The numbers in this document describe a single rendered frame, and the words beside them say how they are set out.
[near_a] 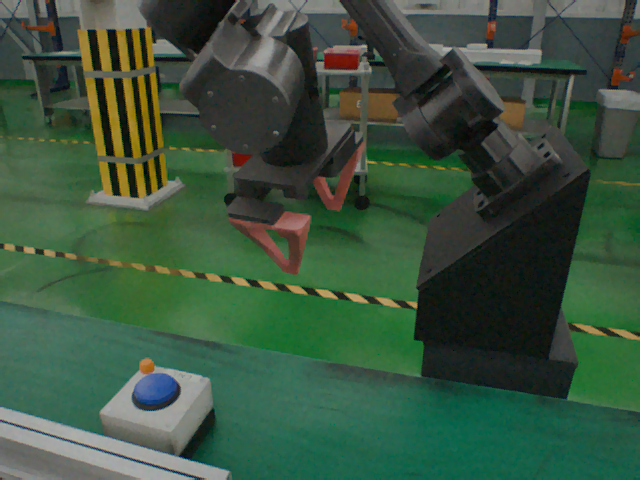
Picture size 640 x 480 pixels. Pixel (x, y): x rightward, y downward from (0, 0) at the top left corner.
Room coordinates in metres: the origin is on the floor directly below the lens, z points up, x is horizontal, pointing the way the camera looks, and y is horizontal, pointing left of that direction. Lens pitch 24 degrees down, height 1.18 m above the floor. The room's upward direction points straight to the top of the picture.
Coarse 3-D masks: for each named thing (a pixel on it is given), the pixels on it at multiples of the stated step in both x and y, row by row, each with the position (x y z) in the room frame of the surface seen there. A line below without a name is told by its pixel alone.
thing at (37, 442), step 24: (0, 408) 0.34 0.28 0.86; (0, 432) 0.31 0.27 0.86; (24, 432) 0.31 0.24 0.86; (48, 432) 0.31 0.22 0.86; (72, 432) 0.31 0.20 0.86; (0, 456) 0.31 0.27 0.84; (24, 456) 0.30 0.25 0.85; (48, 456) 0.30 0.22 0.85; (72, 456) 0.29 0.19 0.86; (96, 456) 0.29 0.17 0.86; (120, 456) 0.29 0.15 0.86; (144, 456) 0.29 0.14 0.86; (168, 456) 0.29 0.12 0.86
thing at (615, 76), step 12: (492, 0) 6.96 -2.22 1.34; (636, 0) 6.51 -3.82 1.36; (492, 12) 6.95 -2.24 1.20; (624, 12) 6.64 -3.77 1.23; (492, 24) 6.38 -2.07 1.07; (624, 24) 6.53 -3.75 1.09; (492, 36) 6.94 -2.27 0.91; (624, 36) 6.45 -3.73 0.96; (492, 48) 6.94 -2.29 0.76; (624, 48) 6.52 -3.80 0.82; (624, 60) 6.51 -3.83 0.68; (612, 72) 6.62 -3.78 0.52; (612, 84) 6.52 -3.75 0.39
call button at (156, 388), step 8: (152, 376) 0.40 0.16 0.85; (160, 376) 0.40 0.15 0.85; (168, 376) 0.40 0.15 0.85; (136, 384) 0.39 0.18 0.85; (144, 384) 0.39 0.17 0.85; (152, 384) 0.39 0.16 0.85; (160, 384) 0.39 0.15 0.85; (168, 384) 0.39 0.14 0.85; (176, 384) 0.39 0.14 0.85; (136, 392) 0.38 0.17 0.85; (144, 392) 0.38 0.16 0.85; (152, 392) 0.38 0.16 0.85; (160, 392) 0.38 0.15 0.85; (168, 392) 0.38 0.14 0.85; (144, 400) 0.37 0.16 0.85; (152, 400) 0.37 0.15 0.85; (160, 400) 0.37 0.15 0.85
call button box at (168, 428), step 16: (160, 368) 0.43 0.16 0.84; (128, 384) 0.40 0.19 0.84; (192, 384) 0.40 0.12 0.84; (208, 384) 0.41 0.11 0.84; (112, 400) 0.38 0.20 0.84; (128, 400) 0.38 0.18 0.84; (176, 400) 0.38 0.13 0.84; (192, 400) 0.38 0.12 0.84; (208, 400) 0.40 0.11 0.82; (112, 416) 0.36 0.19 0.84; (128, 416) 0.36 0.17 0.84; (144, 416) 0.36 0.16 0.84; (160, 416) 0.36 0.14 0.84; (176, 416) 0.36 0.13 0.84; (192, 416) 0.37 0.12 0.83; (208, 416) 0.40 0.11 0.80; (112, 432) 0.36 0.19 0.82; (128, 432) 0.35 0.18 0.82; (144, 432) 0.35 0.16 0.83; (160, 432) 0.34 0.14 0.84; (176, 432) 0.35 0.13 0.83; (192, 432) 0.37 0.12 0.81; (160, 448) 0.34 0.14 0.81; (176, 448) 0.34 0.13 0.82; (192, 448) 0.37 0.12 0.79
